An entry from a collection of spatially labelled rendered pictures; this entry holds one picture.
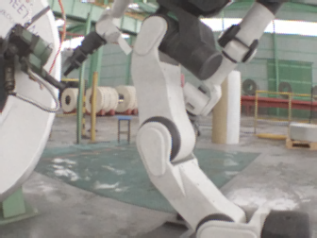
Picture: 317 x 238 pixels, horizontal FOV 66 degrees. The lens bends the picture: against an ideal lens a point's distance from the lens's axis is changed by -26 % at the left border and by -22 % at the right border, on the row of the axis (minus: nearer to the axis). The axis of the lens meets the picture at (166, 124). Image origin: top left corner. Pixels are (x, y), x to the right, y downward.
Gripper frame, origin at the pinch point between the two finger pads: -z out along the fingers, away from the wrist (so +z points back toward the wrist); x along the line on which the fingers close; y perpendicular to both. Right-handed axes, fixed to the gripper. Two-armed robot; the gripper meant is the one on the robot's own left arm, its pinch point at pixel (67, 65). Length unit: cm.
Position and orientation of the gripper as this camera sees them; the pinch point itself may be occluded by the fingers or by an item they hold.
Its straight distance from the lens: 126.1
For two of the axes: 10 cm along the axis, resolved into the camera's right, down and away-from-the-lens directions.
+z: 7.7, -6.1, -1.7
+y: -4.8, -3.9, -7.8
